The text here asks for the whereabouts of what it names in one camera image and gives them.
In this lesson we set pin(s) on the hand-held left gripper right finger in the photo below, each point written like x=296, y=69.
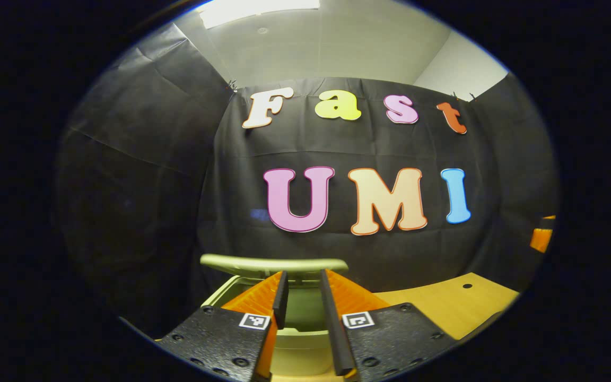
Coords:
x=334, y=329

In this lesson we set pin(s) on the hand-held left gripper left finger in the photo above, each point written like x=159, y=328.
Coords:
x=281, y=302

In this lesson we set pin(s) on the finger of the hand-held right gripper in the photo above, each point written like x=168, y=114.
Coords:
x=540, y=240

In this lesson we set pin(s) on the light green desktop garbage bin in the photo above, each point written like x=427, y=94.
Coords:
x=305, y=313

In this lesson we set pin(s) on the wooden desktop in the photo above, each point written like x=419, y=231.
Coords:
x=443, y=305

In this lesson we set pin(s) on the black backdrop cloth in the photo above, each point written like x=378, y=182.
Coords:
x=178, y=185

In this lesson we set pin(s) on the ceiling light panel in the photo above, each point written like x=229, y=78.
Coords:
x=258, y=9

